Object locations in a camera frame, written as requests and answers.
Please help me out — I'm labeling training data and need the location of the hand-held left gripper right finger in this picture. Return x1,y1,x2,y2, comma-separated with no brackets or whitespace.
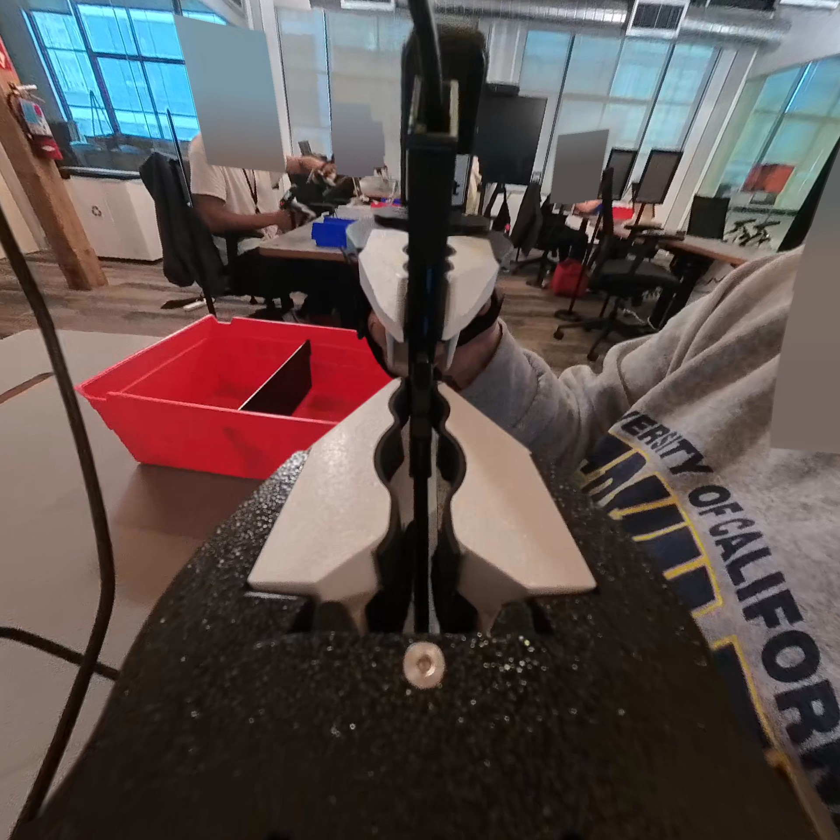
430,382,598,635

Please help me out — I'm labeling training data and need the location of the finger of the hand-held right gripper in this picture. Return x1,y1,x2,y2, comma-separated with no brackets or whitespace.
357,227,413,366
433,236,501,376

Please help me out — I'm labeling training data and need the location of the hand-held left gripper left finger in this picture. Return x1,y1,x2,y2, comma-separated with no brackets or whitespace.
247,378,413,634

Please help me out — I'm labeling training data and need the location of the person's right forearm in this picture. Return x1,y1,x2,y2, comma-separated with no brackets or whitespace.
459,248,803,460

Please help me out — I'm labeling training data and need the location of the person's right hand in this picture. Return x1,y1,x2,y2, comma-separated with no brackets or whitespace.
365,307,506,396

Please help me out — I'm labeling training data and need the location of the blue plastic bin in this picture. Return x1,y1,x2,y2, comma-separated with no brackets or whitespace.
311,217,358,249

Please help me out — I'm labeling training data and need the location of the wooden desk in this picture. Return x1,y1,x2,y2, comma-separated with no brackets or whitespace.
258,217,368,316
656,233,782,329

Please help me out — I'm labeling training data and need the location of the red bag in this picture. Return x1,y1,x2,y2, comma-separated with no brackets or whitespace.
550,258,589,298

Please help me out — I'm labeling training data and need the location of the black bin divider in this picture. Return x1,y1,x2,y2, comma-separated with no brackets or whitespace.
238,340,312,417

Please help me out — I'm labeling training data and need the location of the red plastic bin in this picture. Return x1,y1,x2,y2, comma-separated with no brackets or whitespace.
75,315,395,481

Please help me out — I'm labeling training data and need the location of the black office chair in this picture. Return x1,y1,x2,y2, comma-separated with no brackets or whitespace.
554,167,683,362

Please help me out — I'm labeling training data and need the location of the black monitor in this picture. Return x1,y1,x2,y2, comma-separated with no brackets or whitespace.
604,147,639,201
686,196,731,240
635,150,683,206

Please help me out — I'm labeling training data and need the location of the black jacket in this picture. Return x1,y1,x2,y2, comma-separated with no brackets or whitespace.
139,152,227,293

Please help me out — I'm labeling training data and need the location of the white cabinet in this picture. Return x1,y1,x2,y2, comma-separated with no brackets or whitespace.
62,172,164,263

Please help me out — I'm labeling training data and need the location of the red fire extinguisher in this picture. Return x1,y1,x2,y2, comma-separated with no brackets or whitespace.
8,84,63,161

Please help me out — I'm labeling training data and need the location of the thin black cable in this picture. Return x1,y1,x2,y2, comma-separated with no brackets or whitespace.
0,626,120,681

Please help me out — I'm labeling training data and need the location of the orange wall picture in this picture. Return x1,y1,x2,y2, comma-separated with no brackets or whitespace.
742,164,795,194

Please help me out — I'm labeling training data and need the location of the wooden post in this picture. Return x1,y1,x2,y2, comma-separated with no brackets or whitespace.
0,98,109,291

